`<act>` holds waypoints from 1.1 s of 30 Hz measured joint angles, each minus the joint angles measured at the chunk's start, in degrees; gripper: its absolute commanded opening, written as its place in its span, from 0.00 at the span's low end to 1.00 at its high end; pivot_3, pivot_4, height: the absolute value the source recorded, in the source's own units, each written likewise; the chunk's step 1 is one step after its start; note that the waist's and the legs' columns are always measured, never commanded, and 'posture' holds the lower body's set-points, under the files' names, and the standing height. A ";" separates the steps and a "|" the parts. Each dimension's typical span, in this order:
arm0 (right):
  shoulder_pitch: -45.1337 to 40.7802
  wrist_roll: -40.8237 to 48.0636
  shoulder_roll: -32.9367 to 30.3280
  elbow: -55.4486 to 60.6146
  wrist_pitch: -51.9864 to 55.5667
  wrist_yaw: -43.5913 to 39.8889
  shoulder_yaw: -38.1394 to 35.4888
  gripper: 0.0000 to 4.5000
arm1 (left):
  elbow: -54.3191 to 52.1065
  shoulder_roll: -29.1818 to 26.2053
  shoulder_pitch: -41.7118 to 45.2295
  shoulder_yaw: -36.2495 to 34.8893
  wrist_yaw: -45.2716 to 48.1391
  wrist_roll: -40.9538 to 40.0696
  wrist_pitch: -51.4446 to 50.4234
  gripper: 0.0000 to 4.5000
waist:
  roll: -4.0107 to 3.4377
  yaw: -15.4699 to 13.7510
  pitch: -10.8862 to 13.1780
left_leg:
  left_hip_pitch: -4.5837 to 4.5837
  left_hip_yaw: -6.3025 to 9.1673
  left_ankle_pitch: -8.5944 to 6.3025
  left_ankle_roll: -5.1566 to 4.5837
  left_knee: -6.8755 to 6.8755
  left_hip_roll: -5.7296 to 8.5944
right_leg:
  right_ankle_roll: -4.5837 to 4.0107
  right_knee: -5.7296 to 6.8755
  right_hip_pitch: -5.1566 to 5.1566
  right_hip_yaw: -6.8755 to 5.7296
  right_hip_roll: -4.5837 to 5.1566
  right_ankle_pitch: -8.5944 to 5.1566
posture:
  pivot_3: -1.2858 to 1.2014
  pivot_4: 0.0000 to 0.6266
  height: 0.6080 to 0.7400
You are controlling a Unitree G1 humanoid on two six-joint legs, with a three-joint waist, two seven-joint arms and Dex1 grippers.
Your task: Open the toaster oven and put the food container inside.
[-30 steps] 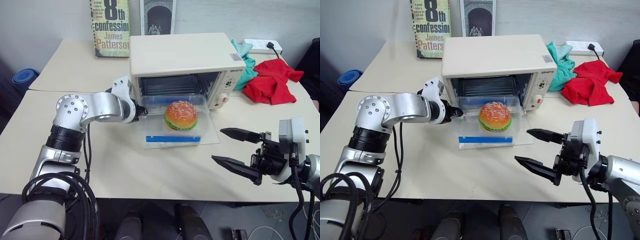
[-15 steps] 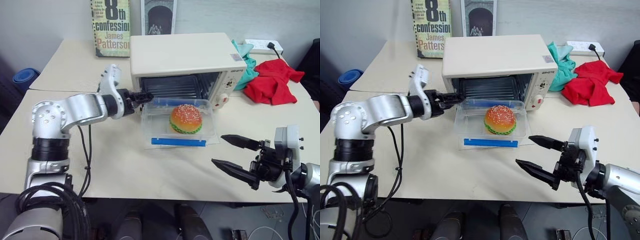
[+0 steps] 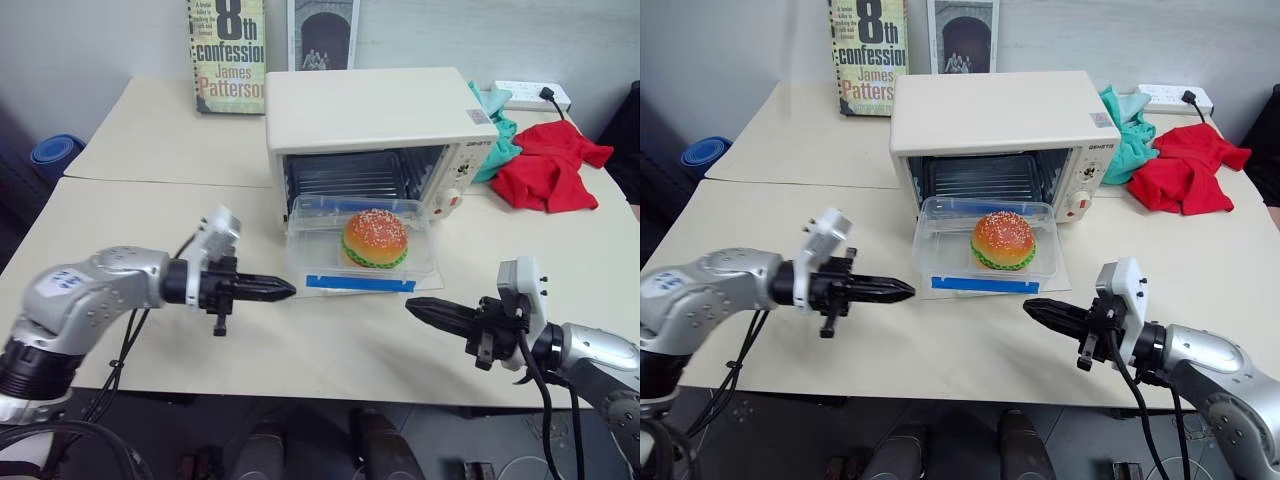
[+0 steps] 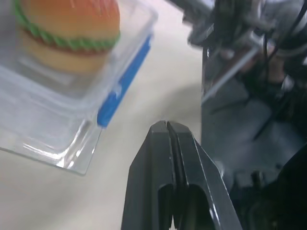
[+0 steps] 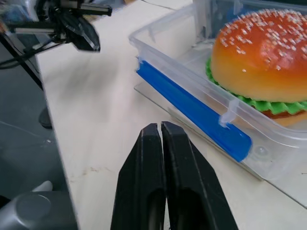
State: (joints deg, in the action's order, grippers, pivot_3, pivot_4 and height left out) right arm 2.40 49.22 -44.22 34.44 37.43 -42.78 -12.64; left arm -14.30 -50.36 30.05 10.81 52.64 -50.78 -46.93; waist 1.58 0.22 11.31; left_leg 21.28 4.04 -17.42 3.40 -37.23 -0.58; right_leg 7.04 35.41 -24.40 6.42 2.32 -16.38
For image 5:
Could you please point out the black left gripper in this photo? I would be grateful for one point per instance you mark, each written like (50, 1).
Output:
(57, 9)

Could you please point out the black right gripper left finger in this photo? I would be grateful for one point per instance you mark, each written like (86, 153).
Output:
(141, 182)

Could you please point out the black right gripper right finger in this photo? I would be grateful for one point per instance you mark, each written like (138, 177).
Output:
(192, 187)

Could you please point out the clear food container blue clips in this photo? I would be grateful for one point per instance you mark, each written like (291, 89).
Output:
(192, 105)

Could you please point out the dark rounded stand foot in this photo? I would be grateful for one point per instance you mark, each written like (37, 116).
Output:
(45, 118)

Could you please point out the silver robot body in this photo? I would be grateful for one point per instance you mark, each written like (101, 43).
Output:
(36, 210)

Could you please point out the toy hamburger with sesame bun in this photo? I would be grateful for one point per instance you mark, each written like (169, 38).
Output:
(259, 62)

